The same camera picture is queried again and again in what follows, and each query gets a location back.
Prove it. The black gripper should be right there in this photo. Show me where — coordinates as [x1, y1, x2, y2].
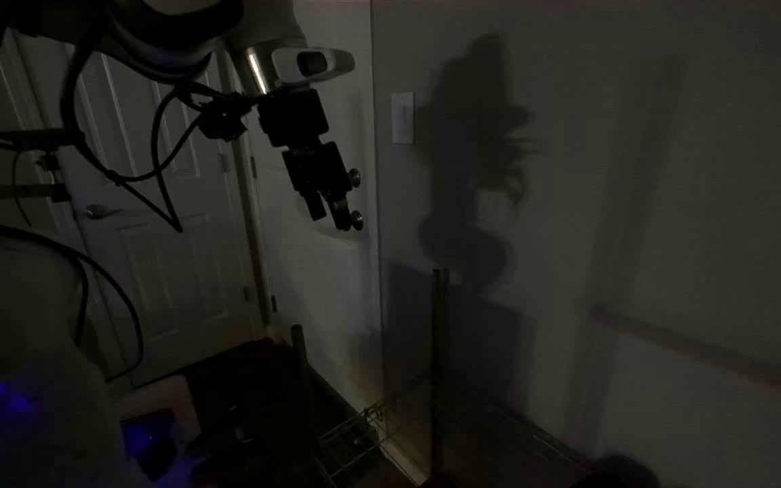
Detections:
[258, 87, 349, 221]

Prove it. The plain white door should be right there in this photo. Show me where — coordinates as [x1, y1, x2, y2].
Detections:
[224, 0, 381, 408]

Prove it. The white panel door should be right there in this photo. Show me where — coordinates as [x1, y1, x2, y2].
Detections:
[0, 25, 269, 386]

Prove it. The blue lit box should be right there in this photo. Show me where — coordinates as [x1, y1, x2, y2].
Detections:
[116, 377, 206, 483]

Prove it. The dark round object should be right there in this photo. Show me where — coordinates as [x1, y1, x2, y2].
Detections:
[568, 452, 663, 488]

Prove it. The white wall light switch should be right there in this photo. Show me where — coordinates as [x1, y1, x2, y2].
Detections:
[387, 90, 415, 145]

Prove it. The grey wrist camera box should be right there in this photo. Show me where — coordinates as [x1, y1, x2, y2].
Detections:
[269, 45, 358, 84]

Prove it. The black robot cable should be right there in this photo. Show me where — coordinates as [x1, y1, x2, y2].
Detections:
[57, 38, 231, 236]

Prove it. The tall metal rack post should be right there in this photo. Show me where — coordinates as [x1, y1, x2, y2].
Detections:
[427, 263, 452, 483]

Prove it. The metal door lever handle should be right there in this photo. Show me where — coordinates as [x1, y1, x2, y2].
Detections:
[79, 202, 126, 225]

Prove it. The wire rack shelf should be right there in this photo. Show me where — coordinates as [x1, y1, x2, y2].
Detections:
[311, 395, 434, 483]

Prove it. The black camera on stand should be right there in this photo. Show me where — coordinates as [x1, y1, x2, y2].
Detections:
[0, 126, 86, 206]

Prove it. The wall handrail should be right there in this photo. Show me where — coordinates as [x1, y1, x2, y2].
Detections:
[587, 302, 781, 403]

